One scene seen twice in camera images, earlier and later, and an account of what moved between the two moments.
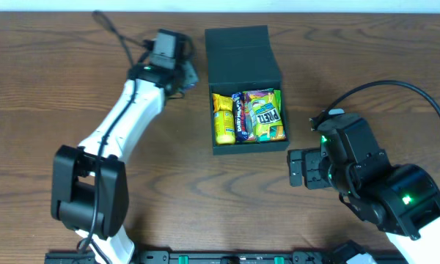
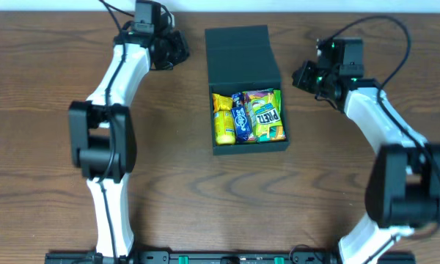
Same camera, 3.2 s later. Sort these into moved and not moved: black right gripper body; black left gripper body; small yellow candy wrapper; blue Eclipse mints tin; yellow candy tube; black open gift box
Moved: black right gripper body; blue Eclipse mints tin; black left gripper body
Not moved: yellow candy tube; small yellow candy wrapper; black open gift box
